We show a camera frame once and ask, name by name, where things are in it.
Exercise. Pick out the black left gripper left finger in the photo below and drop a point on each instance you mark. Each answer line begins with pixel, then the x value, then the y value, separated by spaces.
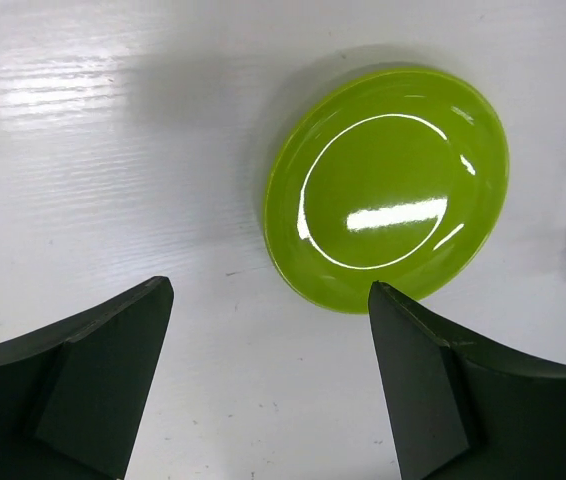
pixel 73 393

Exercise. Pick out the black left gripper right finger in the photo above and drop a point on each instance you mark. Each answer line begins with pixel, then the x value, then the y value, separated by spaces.
pixel 460 405

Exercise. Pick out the lime green plate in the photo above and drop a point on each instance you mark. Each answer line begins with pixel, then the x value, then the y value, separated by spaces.
pixel 398 175

